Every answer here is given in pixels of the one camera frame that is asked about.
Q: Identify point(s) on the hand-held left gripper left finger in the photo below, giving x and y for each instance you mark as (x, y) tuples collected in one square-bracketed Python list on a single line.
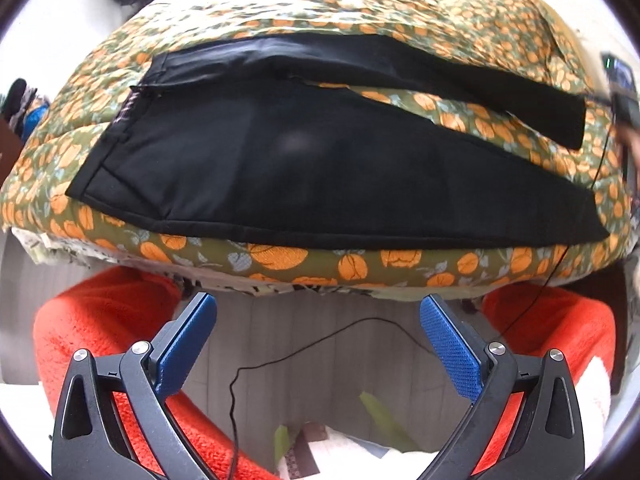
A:
[(185, 347)]

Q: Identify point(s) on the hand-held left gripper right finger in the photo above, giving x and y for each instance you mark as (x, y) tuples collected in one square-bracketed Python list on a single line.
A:
[(455, 352)]

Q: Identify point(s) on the black pants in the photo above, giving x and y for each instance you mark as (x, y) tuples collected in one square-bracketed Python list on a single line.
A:
[(300, 170)]

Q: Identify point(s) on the orange fleece garment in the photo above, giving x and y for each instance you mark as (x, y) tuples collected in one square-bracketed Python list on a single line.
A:
[(100, 310)]

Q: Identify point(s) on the white fluffy cloth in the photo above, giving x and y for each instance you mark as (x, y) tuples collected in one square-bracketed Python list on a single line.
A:
[(350, 460)]

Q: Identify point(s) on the patterned bed sheet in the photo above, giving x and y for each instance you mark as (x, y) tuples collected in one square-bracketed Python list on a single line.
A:
[(45, 250)]

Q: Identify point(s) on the green quilt with orange print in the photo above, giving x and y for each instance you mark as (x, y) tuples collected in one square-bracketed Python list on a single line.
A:
[(450, 20)]

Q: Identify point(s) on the blue grey clothes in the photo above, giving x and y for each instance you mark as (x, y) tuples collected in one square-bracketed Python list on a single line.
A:
[(36, 116)]

